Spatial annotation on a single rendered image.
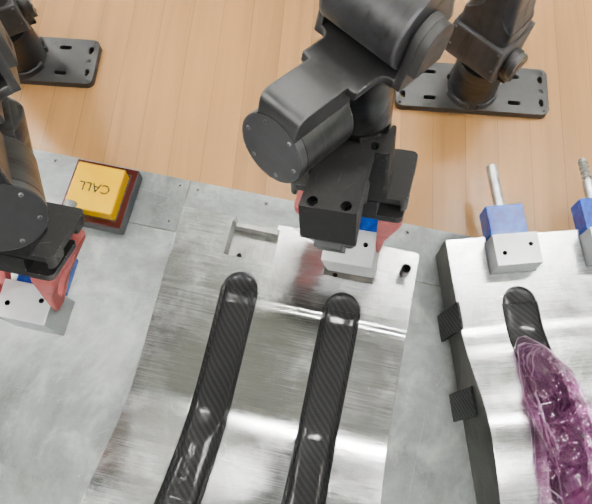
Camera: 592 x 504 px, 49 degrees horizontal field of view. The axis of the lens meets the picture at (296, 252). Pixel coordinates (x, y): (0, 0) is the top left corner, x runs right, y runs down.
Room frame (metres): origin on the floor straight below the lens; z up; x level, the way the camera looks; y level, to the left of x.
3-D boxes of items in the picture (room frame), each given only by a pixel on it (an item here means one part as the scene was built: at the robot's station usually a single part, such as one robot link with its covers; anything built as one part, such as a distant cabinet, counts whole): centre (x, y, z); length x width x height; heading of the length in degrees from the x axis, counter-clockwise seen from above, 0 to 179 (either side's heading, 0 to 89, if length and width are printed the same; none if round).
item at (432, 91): (0.49, -0.23, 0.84); 0.20 x 0.07 x 0.08; 86
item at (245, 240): (0.24, 0.05, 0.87); 0.05 x 0.05 x 0.04; 78
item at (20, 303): (0.20, 0.24, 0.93); 0.13 x 0.05 x 0.05; 168
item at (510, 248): (0.28, -0.24, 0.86); 0.13 x 0.05 x 0.05; 5
